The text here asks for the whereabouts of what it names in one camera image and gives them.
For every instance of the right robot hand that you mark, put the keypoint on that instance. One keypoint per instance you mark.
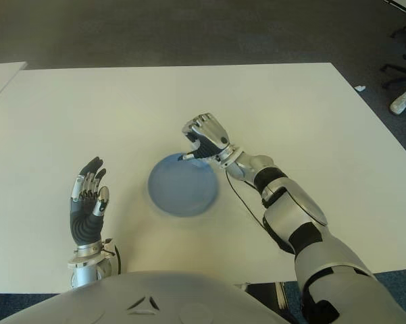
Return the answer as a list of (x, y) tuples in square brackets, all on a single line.
[(211, 135)]

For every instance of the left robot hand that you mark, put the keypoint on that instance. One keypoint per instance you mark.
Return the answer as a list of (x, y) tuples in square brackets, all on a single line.
[(86, 226)]

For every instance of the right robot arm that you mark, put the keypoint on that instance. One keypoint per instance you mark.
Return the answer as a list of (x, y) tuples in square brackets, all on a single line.
[(317, 256)]

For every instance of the blue round plate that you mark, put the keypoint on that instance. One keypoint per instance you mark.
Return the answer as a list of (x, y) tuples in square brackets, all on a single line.
[(182, 189)]

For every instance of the grey robot torso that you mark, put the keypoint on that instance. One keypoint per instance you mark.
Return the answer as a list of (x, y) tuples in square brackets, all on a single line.
[(138, 300)]

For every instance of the white paper scrap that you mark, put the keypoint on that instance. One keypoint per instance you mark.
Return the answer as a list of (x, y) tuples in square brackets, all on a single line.
[(360, 88)]

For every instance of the neighbouring white table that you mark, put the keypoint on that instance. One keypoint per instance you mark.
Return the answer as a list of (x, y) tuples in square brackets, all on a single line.
[(0, 77)]

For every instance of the white shoe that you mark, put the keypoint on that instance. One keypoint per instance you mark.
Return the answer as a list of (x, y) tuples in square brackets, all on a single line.
[(402, 104)]

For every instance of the white angled desk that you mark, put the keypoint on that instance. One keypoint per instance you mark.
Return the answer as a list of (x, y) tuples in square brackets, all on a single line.
[(403, 5)]

